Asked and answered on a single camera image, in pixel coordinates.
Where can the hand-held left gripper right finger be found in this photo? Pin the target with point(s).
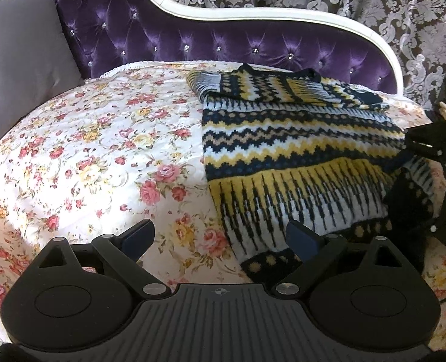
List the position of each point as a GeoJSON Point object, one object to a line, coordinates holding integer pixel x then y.
{"type": "Point", "coordinates": [302, 239]}

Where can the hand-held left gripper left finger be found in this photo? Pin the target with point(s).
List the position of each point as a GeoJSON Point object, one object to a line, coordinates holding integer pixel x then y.
{"type": "Point", "coordinates": [138, 237]}

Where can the patterned navy yellow knit sweater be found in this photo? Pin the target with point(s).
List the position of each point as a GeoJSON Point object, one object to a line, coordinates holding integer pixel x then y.
{"type": "Point", "coordinates": [302, 151]}

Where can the floral quilted blanket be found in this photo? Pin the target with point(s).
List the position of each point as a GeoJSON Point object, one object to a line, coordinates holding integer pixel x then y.
{"type": "Point", "coordinates": [94, 158]}

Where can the brown damask curtain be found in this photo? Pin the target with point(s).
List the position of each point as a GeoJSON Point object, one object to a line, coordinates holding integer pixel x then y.
{"type": "Point", "coordinates": [358, 0]}

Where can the purple tufted sofa backrest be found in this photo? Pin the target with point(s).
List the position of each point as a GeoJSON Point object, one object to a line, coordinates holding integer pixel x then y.
{"type": "Point", "coordinates": [208, 45]}

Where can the grey cushion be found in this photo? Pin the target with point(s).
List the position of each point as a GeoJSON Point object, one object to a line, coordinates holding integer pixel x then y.
{"type": "Point", "coordinates": [19, 64]}

